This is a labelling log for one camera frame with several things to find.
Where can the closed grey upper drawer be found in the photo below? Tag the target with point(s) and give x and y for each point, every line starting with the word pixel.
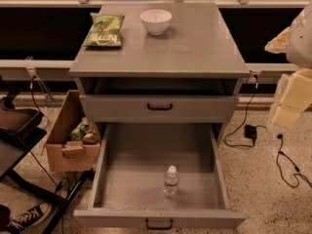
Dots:
pixel 159 109

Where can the black and white sneaker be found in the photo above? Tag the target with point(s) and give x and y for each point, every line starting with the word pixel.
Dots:
pixel 29 218

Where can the green snack bag in box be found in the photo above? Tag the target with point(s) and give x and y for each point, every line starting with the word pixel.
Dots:
pixel 83 128

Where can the black power adapter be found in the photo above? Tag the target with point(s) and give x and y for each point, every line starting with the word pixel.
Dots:
pixel 250 132

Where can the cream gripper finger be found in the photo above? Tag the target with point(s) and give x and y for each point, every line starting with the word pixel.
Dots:
pixel 279 44
pixel 295 99

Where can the clear plastic water bottle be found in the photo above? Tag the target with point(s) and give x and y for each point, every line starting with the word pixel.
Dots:
pixel 171 181

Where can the grey drawer cabinet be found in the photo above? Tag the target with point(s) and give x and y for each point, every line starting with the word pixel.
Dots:
pixel 195 56

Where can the cardboard box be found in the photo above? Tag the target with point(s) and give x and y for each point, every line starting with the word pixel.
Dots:
pixel 64 153

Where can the green chip bag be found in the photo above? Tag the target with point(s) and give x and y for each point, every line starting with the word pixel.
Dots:
pixel 105 31

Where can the open grey middle drawer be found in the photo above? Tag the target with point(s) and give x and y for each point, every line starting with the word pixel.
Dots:
pixel 128 188

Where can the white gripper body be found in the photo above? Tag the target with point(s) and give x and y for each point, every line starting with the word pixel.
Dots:
pixel 300 43

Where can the white ceramic bowl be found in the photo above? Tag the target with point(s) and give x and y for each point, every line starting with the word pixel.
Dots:
pixel 156 21

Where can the black cart stand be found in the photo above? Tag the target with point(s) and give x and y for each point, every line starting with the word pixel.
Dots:
pixel 16 141

